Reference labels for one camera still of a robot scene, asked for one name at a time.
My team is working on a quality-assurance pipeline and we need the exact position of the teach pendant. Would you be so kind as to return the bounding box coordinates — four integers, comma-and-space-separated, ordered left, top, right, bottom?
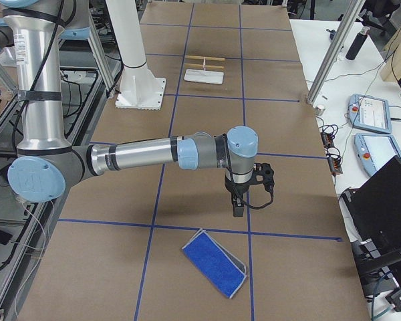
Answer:
348, 94, 392, 134
354, 133, 401, 177

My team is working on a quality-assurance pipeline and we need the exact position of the upper teach pendant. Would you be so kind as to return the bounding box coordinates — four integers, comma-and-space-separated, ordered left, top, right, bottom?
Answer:
348, 94, 392, 134

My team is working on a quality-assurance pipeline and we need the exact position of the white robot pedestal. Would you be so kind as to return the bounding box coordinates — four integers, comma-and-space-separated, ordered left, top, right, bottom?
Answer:
106, 0, 166, 110

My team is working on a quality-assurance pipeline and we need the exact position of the aluminium frame post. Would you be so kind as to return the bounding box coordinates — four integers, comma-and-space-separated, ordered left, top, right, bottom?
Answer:
306, 0, 365, 105

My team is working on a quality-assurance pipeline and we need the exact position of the blue microfibre towel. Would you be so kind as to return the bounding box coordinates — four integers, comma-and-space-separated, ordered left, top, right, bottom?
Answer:
182, 229, 247, 299

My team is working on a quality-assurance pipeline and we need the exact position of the lower teach pendant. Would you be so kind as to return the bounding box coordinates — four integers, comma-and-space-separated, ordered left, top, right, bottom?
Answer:
354, 133, 401, 177

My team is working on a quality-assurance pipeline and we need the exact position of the white towel rack base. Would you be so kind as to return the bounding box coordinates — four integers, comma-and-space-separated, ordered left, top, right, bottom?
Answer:
184, 69, 224, 85

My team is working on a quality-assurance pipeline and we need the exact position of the black water bottle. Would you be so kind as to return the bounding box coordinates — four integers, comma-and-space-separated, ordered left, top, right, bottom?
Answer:
346, 26, 370, 60

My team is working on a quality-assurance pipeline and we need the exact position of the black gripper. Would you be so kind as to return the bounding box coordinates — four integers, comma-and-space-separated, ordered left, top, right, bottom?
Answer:
225, 163, 275, 217

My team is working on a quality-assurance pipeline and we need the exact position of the black cable hub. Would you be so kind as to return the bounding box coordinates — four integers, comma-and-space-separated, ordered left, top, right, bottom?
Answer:
320, 132, 343, 176

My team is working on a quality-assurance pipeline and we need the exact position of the inner wooden rack rod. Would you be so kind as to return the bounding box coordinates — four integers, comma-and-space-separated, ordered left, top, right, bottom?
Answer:
184, 64, 225, 70

